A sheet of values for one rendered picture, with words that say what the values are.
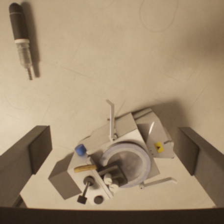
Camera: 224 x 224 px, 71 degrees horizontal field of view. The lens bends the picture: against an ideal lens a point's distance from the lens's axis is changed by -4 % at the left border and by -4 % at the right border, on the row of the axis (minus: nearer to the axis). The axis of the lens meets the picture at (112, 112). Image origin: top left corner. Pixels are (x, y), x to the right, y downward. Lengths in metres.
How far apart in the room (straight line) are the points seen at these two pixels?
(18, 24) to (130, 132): 0.27
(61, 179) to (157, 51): 0.31
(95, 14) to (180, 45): 0.17
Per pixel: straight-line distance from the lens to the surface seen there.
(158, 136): 0.30
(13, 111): 0.41
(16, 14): 0.36
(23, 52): 0.35
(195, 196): 0.52
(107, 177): 0.27
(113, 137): 0.26
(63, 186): 0.36
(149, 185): 0.32
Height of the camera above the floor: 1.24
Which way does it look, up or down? 74 degrees down
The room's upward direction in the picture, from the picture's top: 178 degrees clockwise
